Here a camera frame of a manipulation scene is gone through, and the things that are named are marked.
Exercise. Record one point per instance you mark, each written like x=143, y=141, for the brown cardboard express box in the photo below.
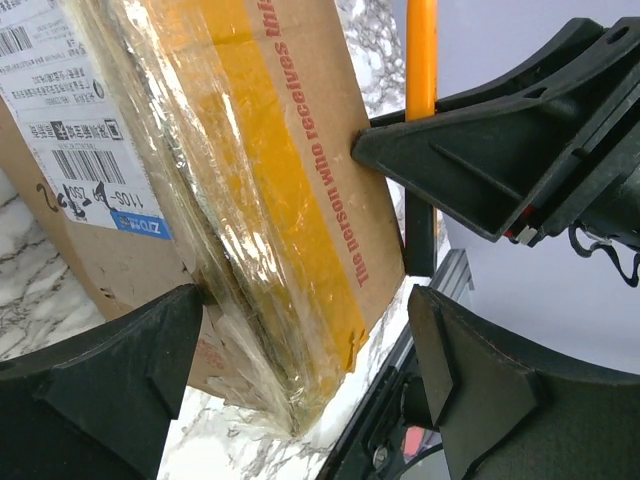
x=168, y=142

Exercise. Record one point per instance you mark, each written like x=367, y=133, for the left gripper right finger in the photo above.
x=509, y=408

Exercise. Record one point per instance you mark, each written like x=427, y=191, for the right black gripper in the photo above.
x=551, y=145

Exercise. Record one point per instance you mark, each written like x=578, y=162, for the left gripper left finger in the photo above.
x=99, y=404

